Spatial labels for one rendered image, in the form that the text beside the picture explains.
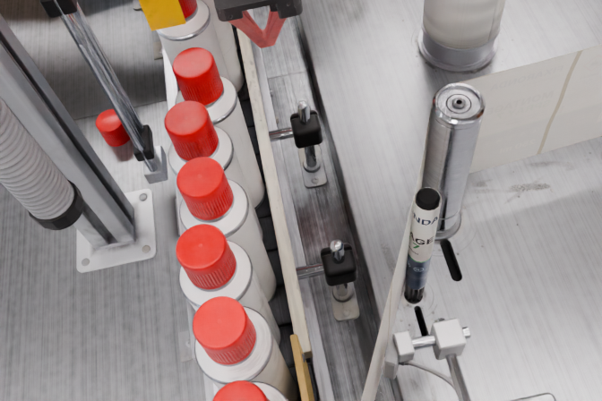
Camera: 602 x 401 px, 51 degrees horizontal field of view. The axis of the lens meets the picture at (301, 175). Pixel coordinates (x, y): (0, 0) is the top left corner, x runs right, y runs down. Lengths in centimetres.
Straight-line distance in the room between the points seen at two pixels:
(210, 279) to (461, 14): 40
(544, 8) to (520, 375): 44
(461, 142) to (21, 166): 30
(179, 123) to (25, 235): 36
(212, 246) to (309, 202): 31
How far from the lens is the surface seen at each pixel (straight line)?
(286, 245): 59
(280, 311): 60
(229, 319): 38
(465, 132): 48
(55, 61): 93
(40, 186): 42
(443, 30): 70
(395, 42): 77
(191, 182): 43
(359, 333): 64
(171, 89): 65
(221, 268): 41
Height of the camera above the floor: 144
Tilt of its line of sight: 58 degrees down
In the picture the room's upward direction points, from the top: 11 degrees counter-clockwise
